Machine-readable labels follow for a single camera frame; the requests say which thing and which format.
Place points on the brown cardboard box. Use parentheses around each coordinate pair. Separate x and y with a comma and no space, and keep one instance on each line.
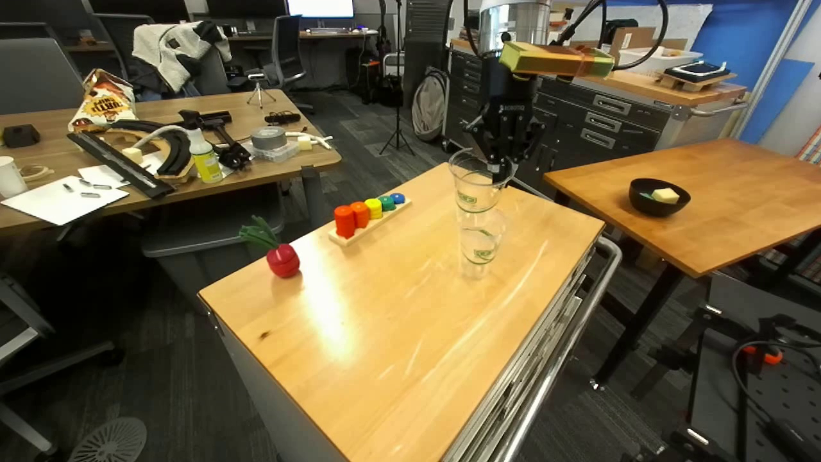
(659,38)

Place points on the grey padded chair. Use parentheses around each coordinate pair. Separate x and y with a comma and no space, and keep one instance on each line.
(39,77)

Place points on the small white paper note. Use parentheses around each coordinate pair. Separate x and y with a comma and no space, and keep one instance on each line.
(102,177)

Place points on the white black jacket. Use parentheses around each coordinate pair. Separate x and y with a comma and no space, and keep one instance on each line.
(170,52)

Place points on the camera box with coloured tape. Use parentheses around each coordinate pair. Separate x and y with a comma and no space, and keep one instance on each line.
(555,59)

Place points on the long wooden desk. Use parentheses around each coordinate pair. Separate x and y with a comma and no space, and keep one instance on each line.
(259,168)

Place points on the wooden board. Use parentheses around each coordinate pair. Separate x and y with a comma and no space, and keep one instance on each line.
(701,84)

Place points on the black upright device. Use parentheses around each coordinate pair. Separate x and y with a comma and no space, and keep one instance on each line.
(620,28)

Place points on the round grey floor grille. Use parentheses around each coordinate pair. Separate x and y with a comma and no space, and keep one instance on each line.
(108,441)

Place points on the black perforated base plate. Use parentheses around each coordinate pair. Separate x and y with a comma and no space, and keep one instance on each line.
(770,419)

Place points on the yellow toy block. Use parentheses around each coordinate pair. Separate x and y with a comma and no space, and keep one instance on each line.
(373,208)

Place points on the grey tape roll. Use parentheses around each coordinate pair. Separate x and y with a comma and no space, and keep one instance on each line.
(271,140)

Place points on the yellow liquid bottle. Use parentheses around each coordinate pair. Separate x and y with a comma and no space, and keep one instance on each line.
(207,165)

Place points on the dark tablet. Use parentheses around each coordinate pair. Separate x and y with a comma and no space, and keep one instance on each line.
(697,69)

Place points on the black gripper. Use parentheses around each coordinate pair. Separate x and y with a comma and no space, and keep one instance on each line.
(510,102)

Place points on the green toy block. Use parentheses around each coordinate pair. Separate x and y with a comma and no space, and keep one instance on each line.
(388,204)

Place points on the blue toy block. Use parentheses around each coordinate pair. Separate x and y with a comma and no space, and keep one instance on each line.
(398,199)

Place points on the white floor fan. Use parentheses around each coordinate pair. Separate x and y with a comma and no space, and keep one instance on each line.
(428,105)

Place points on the small black remote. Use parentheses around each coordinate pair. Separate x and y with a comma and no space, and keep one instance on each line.
(284,115)

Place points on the computer monitor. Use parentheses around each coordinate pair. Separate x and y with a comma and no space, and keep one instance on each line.
(321,5)

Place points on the white plastic tub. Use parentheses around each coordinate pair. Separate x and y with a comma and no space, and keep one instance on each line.
(664,63)

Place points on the black drawer cabinet wooden top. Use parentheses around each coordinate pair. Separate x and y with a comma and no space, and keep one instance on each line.
(600,129)

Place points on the wooden top steel tool cart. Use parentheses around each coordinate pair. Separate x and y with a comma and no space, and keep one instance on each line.
(259,386)

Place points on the black office chair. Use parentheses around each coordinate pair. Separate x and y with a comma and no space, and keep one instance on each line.
(288,41)

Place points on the wooden table black legs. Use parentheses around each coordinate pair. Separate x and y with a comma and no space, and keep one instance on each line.
(746,206)

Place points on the red toy block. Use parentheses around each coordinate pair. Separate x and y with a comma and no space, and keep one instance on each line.
(344,222)

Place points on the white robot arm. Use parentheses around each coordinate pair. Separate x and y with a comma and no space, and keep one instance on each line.
(514,20)

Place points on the printed snack bag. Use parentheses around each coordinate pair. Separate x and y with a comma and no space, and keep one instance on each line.
(102,102)

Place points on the grey chair base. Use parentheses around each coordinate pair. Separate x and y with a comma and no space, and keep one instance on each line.
(60,359)

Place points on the black bowl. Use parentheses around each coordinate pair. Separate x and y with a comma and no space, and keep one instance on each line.
(642,204)

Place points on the black clamp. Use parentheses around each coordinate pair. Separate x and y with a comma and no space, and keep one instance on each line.
(234,154)

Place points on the orange toy block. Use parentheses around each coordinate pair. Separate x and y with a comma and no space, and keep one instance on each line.
(360,213)

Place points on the white paper sheet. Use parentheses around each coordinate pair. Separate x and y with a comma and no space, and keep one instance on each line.
(60,204)

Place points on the long black bar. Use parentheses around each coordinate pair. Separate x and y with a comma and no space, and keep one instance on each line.
(119,165)

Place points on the white paper cup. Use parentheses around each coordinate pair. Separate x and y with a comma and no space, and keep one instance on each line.
(11,177)

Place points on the black power tool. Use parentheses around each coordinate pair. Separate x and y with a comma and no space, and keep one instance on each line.
(207,119)

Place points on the black tripod stand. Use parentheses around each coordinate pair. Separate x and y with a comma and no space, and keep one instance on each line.
(398,66)

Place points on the pale yellow food piece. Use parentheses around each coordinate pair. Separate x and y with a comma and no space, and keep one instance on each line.
(665,195)

